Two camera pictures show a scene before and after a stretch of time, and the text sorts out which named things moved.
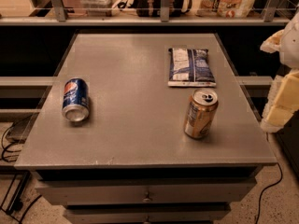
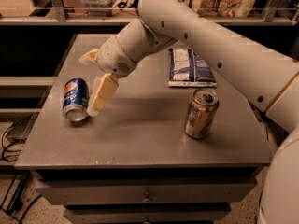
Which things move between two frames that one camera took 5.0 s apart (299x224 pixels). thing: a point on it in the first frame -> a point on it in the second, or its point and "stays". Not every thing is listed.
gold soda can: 201,113 stays
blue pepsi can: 75,105 stays
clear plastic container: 97,1 stays
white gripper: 291,47 -> 112,60
